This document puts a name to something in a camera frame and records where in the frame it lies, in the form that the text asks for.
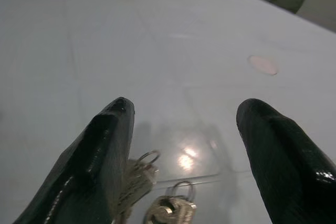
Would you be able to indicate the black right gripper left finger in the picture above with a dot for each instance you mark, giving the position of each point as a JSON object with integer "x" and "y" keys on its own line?
{"x": 86, "y": 171}

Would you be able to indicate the pink round sticker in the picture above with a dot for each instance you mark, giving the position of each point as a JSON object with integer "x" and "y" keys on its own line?
{"x": 262, "y": 64}

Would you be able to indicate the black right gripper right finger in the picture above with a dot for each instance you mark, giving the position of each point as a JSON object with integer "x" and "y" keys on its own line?
{"x": 283, "y": 161}

